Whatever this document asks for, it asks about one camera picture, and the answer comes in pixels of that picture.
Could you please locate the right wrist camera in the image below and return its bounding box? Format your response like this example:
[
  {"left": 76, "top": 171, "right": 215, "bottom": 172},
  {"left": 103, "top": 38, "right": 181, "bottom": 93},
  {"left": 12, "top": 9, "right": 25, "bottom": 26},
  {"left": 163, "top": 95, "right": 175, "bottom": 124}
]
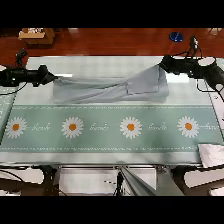
[{"left": 189, "top": 35, "right": 202, "bottom": 58}]

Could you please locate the black cable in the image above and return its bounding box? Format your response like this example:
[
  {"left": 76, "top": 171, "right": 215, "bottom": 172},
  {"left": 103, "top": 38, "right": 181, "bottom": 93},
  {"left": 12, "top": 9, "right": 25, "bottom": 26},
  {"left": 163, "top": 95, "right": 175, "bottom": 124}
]
[
  {"left": 195, "top": 77, "right": 221, "bottom": 100},
  {"left": 0, "top": 81, "right": 29, "bottom": 97}
]

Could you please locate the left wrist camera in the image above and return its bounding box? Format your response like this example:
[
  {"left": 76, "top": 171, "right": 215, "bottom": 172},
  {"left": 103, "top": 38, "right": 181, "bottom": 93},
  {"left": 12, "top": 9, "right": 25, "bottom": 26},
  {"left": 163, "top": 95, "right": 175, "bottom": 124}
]
[{"left": 15, "top": 47, "right": 30, "bottom": 69}]

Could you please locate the pale blue shirt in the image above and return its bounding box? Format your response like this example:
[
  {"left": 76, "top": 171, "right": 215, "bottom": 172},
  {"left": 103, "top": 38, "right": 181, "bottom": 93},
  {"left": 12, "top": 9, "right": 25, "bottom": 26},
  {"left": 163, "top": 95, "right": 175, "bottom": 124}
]
[{"left": 52, "top": 64, "right": 170, "bottom": 105}]

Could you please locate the cardboard box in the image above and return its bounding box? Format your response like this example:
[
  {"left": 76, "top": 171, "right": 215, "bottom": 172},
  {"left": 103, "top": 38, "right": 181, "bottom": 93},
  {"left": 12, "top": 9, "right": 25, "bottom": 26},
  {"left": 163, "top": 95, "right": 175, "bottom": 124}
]
[{"left": 17, "top": 27, "right": 56, "bottom": 46}]

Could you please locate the white garment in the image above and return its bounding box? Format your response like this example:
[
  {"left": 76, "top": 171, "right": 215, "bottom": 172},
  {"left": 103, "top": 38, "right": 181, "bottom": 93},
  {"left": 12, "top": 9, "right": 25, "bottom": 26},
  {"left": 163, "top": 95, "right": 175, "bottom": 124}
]
[{"left": 197, "top": 143, "right": 224, "bottom": 169}]

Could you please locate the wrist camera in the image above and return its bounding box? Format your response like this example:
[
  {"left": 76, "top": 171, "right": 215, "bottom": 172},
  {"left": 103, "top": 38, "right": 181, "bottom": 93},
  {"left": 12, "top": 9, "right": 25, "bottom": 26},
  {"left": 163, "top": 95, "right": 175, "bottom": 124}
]
[
  {"left": 189, "top": 35, "right": 202, "bottom": 58},
  {"left": 15, "top": 47, "right": 30, "bottom": 69}
]

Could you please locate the blue round object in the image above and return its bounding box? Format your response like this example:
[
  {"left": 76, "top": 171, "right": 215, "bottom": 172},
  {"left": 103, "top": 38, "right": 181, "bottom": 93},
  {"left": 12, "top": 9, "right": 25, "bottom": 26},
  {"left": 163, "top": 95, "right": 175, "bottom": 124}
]
[{"left": 168, "top": 31, "right": 185, "bottom": 43}]

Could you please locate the silver frame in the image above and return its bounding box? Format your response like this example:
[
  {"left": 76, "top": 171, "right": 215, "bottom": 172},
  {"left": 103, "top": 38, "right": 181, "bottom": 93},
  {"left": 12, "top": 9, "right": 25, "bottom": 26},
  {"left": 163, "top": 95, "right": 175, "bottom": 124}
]
[{"left": 0, "top": 161, "right": 224, "bottom": 197}]

